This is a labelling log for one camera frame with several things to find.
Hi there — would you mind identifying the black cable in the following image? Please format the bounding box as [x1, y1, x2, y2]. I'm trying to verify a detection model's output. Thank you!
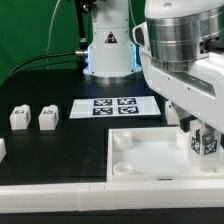
[3, 50, 88, 84]

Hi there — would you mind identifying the white front fence rail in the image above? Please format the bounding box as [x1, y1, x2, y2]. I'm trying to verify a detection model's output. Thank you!
[0, 180, 224, 214]

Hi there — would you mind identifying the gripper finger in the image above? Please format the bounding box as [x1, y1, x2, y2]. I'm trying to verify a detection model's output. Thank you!
[202, 123, 215, 146]

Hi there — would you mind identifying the white marker sheet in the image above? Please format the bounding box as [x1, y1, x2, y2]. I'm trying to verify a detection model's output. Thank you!
[70, 96, 161, 119]

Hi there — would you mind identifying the white left fence piece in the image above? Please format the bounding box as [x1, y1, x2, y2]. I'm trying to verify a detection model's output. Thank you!
[0, 138, 6, 163]

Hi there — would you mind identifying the black pole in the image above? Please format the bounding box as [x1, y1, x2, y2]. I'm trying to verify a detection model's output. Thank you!
[74, 0, 89, 49]

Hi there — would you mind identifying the white thin cable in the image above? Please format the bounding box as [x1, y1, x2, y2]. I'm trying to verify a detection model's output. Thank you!
[45, 0, 63, 71]

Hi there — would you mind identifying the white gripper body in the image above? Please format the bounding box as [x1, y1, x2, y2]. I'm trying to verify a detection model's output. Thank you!
[139, 47, 224, 134]

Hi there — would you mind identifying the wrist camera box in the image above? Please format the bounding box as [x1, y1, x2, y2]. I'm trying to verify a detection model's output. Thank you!
[132, 22, 150, 49]

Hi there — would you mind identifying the white square table top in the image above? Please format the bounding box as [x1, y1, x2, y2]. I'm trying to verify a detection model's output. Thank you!
[107, 127, 224, 183]

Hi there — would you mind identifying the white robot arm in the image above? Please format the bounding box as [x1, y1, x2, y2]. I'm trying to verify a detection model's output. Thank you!
[82, 0, 224, 134]

